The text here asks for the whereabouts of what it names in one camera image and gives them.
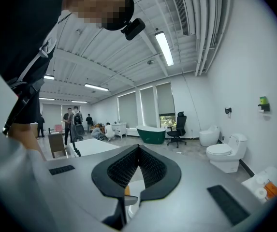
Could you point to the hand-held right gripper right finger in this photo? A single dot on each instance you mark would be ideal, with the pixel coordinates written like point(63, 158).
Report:
point(189, 197)

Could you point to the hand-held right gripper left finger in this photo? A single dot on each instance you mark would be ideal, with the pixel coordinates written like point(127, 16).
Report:
point(85, 190)

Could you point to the person's left forearm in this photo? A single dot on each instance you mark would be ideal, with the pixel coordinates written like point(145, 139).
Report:
point(24, 139)

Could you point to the black curved faucet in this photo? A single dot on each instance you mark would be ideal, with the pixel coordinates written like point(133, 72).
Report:
point(76, 149)

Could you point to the white rectangular bathtub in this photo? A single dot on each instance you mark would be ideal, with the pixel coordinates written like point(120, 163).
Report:
point(92, 147)

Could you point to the brown wooden chair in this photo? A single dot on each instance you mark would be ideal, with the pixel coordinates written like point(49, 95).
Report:
point(56, 145)

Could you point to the white toilet with tank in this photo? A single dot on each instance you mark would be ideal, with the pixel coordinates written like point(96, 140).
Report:
point(223, 153)

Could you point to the white rounded toilet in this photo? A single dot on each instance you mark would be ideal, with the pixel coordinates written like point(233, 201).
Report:
point(252, 184)

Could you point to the white egg-shaped toilet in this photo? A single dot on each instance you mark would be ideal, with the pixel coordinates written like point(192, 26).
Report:
point(209, 135)

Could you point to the pink chair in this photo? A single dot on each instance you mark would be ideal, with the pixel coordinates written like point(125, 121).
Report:
point(58, 128)

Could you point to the black office chair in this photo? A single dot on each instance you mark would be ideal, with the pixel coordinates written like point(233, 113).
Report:
point(178, 129)

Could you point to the white drawer cabinet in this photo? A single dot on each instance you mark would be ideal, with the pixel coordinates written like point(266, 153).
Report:
point(119, 129)

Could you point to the white toilet paper roll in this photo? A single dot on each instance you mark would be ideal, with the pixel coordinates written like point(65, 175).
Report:
point(260, 192)
point(261, 179)

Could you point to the dark green bathtub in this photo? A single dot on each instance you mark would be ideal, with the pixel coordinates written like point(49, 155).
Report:
point(151, 135)

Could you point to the orange packet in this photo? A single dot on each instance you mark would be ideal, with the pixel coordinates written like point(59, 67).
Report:
point(271, 190)

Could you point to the long ceiling light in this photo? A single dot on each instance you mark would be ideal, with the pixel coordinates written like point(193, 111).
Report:
point(48, 77)
point(47, 98)
point(164, 48)
point(79, 101)
point(96, 87)

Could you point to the grey roller blind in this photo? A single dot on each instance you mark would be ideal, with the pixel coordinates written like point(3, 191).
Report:
point(148, 106)
point(127, 110)
point(164, 98)

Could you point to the round ceiling smoke detector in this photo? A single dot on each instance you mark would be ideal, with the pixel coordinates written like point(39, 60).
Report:
point(150, 62)

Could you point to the white ceiling pipes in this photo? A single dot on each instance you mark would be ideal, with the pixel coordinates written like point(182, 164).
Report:
point(210, 28)

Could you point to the person's black clothing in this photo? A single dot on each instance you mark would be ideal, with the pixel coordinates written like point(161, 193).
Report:
point(12, 33)

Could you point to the ceiling air conditioner vent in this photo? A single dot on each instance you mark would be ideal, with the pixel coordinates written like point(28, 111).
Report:
point(181, 8)

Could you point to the person's head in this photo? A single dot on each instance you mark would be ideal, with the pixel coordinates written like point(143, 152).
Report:
point(97, 1)

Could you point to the black wall fixture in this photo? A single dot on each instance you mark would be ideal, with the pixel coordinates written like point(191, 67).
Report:
point(228, 110)

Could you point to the black wall shelf green box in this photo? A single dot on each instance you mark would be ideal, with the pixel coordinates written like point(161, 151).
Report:
point(264, 105)

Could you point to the black head-worn camera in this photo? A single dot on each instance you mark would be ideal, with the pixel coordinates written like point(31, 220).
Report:
point(133, 29)

